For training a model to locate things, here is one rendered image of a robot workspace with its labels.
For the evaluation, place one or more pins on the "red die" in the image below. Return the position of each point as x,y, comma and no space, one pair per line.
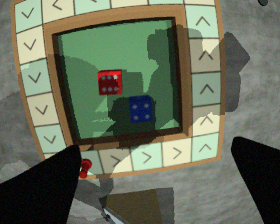
110,82

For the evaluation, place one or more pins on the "dark red pawn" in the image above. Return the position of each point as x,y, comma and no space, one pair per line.
85,166

